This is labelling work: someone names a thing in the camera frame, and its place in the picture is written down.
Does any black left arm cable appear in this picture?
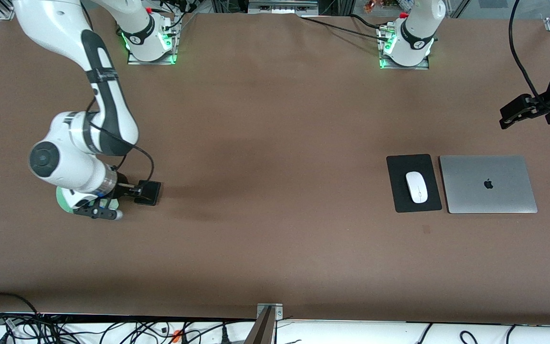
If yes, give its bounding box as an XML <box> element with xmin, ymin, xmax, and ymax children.
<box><xmin>508</xmin><ymin>0</ymin><xmax>550</xmax><ymax>103</ymax></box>

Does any black phone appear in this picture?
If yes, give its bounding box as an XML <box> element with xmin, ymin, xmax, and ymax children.
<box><xmin>134</xmin><ymin>180</ymin><xmax>162</xmax><ymax>206</ymax></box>

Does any green dinosaur plush toy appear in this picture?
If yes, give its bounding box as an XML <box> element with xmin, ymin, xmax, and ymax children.
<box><xmin>56</xmin><ymin>185</ymin><xmax>121</xmax><ymax>215</ymax></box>

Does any grey closed laptop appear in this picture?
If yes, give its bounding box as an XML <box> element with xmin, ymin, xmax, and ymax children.
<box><xmin>439</xmin><ymin>155</ymin><xmax>538</xmax><ymax>214</ymax></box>

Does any black mouse pad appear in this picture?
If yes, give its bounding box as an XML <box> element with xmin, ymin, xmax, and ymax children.
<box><xmin>386</xmin><ymin>154</ymin><xmax>443</xmax><ymax>213</ymax></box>

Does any aluminium frame rail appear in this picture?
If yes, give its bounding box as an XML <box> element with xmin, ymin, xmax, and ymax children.
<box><xmin>248</xmin><ymin>0</ymin><xmax>319</xmax><ymax>15</ymax></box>

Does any white computer mouse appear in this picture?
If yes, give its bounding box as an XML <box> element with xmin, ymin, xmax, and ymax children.
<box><xmin>405</xmin><ymin>172</ymin><xmax>429</xmax><ymax>204</ymax></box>

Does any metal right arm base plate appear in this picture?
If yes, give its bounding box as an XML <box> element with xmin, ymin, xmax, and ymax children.
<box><xmin>127</xmin><ymin>47</ymin><xmax>177</xmax><ymax>65</ymax></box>

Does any black cable on table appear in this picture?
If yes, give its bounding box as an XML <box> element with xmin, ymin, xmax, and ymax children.
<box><xmin>301</xmin><ymin>17</ymin><xmax>389</xmax><ymax>43</ymax></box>

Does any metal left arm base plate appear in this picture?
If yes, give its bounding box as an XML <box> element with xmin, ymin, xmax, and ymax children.
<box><xmin>379</xmin><ymin>54</ymin><xmax>431</xmax><ymax>71</ymax></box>

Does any metal table edge bracket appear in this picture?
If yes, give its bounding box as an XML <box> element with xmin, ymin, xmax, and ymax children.
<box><xmin>245</xmin><ymin>303</ymin><xmax>284</xmax><ymax>344</ymax></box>

